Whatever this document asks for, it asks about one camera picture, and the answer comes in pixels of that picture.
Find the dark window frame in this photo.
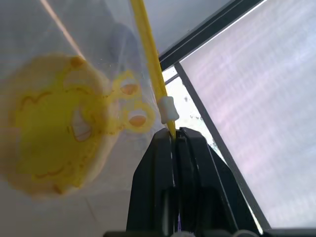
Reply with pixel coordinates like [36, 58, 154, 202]
[158, 0, 272, 230]

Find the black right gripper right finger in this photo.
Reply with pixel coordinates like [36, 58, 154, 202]
[175, 126, 264, 235]

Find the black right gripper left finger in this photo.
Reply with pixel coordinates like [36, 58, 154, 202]
[125, 127, 179, 234]

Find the clear yellow-zip plastic bag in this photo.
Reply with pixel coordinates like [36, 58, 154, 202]
[0, 0, 180, 237]

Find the orange pineapple bun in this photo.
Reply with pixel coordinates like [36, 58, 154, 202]
[0, 50, 119, 197]

